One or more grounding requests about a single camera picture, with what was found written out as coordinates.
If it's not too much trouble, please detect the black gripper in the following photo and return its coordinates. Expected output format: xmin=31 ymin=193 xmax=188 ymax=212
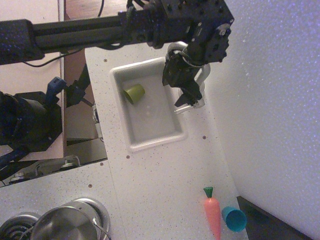
xmin=162 ymin=22 xmax=230 ymax=107

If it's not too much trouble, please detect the silver toy faucet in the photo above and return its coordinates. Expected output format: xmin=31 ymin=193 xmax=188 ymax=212
xmin=162 ymin=41 xmax=211 ymax=114

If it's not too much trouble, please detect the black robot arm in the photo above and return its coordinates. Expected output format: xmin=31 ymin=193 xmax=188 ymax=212
xmin=0 ymin=0 xmax=234 ymax=107

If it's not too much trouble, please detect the white toy sink basin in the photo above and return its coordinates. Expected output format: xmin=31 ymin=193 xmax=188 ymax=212
xmin=109 ymin=57 xmax=188 ymax=152

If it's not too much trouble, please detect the green plastic cup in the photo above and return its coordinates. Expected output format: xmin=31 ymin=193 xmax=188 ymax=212
xmin=123 ymin=83 xmax=146 ymax=105

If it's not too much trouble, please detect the orange toy carrot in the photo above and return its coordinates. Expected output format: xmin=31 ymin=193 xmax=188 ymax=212
xmin=203 ymin=186 xmax=221 ymax=240

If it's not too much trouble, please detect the teal plastic cup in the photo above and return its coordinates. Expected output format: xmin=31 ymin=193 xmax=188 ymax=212
xmin=221 ymin=206 xmax=247 ymax=233

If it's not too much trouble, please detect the stainless steel pot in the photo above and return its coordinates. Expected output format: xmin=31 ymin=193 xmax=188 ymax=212
xmin=30 ymin=199 xmax=111 ymax=240

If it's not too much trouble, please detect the silver stove burner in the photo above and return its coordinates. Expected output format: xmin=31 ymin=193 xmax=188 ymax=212
xmin=0 ymin=212 xmax=40 ymax=240

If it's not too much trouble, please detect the thin black cable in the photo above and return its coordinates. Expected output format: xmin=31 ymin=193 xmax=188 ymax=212
xmin=24 ymin=0 xmax=106 ymax=68

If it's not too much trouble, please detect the blue clamp handle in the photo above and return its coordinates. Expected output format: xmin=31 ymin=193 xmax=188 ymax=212
xmin=44 ymin=76 xmax=67 ymax=108

